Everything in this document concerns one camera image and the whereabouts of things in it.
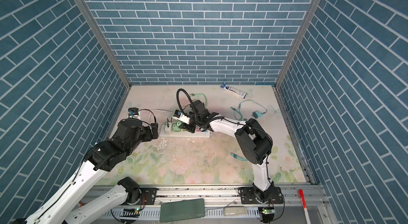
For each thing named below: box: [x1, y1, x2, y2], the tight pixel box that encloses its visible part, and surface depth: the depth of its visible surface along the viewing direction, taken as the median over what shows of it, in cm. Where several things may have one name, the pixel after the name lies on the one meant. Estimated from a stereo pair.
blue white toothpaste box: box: [219, 83, 248, 100], surface depth 118 cm
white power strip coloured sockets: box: [159, 125, 212, 139], surface depth 93 cm
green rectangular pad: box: [159, 197, 206, 223], surface depth 71 cm
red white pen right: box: [298, 188, 311, 224], surface depth 72 cm
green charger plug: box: [172, 120, 183, 132], surface depth 91 cm
